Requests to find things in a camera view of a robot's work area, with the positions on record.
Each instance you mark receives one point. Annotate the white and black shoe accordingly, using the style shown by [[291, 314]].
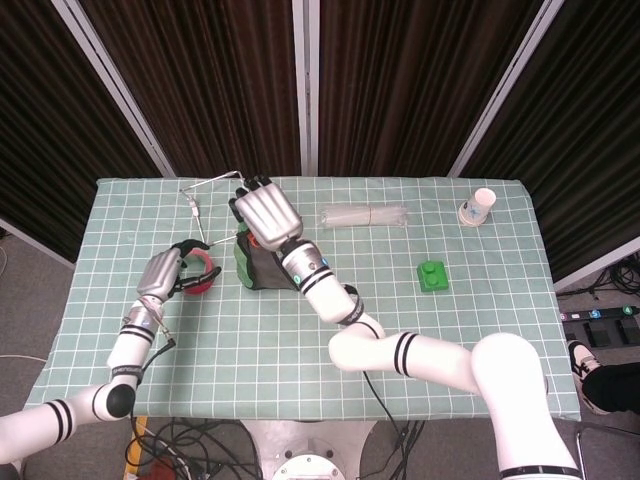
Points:
[[580, 362]]

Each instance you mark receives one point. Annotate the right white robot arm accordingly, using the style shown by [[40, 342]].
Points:
[[430, 355]]

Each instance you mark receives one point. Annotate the red tape roll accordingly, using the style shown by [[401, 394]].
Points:
[[200, 290]]

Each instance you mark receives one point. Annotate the red object on floor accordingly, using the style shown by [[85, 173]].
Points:
[[161, 470]]

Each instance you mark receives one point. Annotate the clear plastic bag bundle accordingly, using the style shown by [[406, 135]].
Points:
[[360, 216]]

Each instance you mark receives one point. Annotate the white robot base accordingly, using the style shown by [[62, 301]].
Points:
[[305, 450]]

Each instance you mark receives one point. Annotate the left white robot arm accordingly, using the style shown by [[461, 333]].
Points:
[[127, 345]]

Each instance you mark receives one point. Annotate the dark curtain partition panel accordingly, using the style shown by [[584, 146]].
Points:
[[590, 150], [40, 125], [400, 90], [210, 90]]

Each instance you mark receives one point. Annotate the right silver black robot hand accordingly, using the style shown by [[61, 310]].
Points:
[[267, 215]]

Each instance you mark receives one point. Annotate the person's black trouser leg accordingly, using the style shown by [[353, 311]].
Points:
[[617, 390]]

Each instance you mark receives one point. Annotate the green checked tablecloth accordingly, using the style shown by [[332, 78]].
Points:
[[250, 360]]

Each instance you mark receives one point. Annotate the yellow floor tape strip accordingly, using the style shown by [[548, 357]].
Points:
[[136, 445]]

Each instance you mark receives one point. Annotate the green toy brick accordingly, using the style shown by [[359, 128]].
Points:
[[432, 277]]

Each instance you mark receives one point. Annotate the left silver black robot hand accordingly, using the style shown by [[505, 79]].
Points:
[[157, 275]]

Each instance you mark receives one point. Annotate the black foot pedal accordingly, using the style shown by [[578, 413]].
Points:
[[597, 332], [630, 331]]

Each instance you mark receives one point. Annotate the grey metal chair frame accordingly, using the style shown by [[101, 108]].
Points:
[[579, 450]]

